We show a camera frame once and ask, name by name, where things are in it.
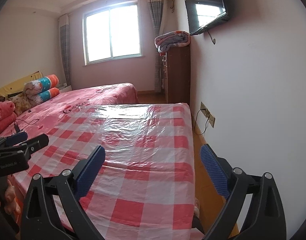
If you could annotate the folded grey pink blanket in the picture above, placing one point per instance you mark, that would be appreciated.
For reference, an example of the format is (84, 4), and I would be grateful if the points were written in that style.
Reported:
(173, 40)

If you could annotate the window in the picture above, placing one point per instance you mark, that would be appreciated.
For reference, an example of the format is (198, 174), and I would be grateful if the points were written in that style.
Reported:
(112, 30)

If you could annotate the brown wooden cabinet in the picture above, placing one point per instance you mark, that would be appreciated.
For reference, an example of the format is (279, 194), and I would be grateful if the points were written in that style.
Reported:
(178, 75)

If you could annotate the black charger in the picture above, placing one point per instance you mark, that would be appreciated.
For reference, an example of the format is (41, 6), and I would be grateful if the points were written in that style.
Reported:
(17, 127)

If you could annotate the pink plain folded blanket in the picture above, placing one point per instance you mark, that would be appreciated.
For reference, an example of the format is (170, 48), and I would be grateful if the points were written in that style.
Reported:
(5, 126)

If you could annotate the wall power outlet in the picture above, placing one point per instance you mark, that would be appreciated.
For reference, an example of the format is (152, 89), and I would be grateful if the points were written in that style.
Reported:
(208, 115)

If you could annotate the yellow headboard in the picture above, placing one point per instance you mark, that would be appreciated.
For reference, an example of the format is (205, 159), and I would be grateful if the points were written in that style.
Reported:
(12, 85)

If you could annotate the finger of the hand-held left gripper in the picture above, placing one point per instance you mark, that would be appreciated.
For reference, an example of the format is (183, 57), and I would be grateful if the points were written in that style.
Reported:
(16, 138)
(39, 142)

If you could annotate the floral beige pillow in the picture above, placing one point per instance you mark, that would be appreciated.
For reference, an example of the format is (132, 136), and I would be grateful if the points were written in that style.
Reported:
(21, 103)

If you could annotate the red white checkered plastic cloth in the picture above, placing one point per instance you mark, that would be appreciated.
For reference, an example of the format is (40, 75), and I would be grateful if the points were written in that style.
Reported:
(143, 155)

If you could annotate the rolled colourful cartoon quilt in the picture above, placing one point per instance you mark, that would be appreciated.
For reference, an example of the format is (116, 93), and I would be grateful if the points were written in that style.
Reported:
(42, 87)

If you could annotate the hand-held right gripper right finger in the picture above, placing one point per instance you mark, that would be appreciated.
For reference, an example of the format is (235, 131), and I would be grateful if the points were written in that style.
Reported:
(215, 170)

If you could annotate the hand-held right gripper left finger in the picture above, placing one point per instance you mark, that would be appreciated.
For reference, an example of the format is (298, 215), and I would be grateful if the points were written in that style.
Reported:
(89, 172)

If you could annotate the person's left hand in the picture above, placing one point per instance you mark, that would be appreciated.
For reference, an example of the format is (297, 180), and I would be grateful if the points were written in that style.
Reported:
(11, 197)

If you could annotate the pink printed bed sheet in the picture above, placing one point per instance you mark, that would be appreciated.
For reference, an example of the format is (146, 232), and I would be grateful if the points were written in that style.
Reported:
(92, 97)

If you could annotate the wall mounted television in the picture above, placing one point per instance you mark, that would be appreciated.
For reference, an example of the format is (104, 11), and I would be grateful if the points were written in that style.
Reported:
(205, 7)

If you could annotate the grey checked curtain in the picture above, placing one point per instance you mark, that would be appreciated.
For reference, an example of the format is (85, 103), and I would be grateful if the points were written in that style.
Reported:
(65, 52)
(155, 17)

